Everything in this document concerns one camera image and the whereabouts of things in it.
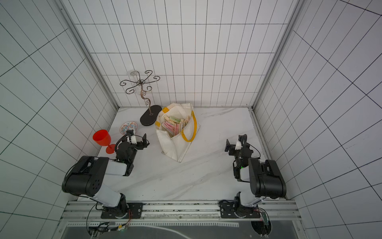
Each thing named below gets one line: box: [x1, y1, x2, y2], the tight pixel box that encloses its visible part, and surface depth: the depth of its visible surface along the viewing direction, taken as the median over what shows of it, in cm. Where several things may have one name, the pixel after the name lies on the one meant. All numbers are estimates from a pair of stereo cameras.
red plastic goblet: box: [92, 129, 116, 154], surface depth 87 cm
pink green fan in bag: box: [161, 120, 180, 136], surface depth 97 cm
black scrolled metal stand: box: [120, 70, 163, 126], surface depth 100 cm
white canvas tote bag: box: [155, 102, 201, 163], surface depth 96 cm
